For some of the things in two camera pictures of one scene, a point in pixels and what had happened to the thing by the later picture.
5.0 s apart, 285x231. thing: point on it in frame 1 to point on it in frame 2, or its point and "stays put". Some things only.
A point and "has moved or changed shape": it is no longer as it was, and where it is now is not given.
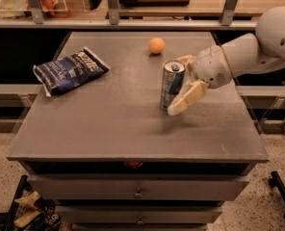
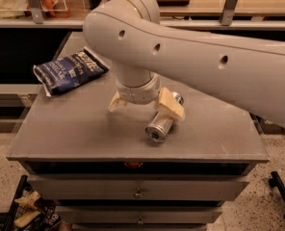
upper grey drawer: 140,187 stays put
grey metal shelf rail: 114,21 stays put
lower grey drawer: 138,215 stays put
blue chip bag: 62,73 stays put
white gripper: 211,66 to 139,95
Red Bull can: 173,74 has moved or changed shape
